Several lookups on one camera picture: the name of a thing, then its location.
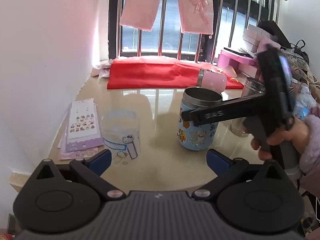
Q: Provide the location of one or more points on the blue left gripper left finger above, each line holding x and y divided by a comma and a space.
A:
100, 162

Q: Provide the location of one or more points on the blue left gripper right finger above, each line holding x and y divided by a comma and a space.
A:
218, 162

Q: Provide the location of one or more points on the blue cartoon steel cup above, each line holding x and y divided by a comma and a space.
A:
190, 136

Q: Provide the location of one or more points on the clear hello kitty cup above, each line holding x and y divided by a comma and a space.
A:
121, 134

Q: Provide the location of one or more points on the pink steel cup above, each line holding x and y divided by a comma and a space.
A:
212, 80

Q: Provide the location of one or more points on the person's right hand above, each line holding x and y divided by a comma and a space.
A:
299, 135

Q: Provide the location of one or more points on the tall stainless steel tumbler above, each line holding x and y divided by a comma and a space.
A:
252, 87

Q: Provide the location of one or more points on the sticker sheet stack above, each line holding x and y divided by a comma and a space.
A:
82, 136

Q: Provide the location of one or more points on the black laptop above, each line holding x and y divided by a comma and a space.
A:
237, 51

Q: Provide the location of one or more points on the pink desk riser shelf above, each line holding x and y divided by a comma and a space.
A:
228, 58

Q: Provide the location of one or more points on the pink fuzzy right sleeve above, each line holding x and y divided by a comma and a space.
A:
309, 161

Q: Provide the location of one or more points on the pink cushion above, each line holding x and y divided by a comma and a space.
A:
265, 42

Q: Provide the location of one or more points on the black bag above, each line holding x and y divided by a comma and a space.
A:
272, 28

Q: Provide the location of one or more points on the red flag cloth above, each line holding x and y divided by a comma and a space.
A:
155, 72

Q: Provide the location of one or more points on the right pink embroidered hanging towel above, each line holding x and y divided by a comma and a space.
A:
196, 16

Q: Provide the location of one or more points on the left pink hanging towel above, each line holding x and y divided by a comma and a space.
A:
139, 14

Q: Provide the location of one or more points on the metal window guard rail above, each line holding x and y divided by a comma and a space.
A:
231, 19

